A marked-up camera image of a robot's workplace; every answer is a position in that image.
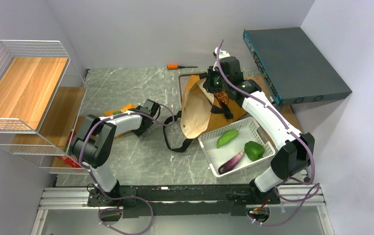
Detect tan grocery bag black straps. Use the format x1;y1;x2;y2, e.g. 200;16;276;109
163;73;249;153

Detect yellow snack packet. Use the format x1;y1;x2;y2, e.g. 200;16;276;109
104;103;137;139

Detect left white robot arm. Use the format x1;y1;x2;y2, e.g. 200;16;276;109
70;99;161;206

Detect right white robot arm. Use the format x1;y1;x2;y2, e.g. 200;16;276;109
203;52;315;203

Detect silver metal tray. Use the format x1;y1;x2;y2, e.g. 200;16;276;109
177;71;203;104

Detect green bitter gourd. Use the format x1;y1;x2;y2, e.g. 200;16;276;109
216;129;239;149

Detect white plastic basket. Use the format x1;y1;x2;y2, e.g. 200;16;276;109
198;117;276;178

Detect green bell pepper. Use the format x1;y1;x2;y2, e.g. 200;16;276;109
244;141;265;162

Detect purple eggplant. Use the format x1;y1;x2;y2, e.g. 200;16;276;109
218;149;245;175

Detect orange handled screwdriver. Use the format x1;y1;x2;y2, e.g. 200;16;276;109
166;64;197;70

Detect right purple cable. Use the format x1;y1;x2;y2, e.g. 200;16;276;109
214;39;321;227

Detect purple cable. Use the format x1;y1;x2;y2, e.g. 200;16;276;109
77;103;176;235
214;39;321;227

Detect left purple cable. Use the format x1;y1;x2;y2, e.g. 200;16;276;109
77;103;176;235

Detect dark network switch box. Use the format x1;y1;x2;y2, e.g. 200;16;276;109
243;27;352;106

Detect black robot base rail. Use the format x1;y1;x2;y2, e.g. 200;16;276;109
39;185;325;224

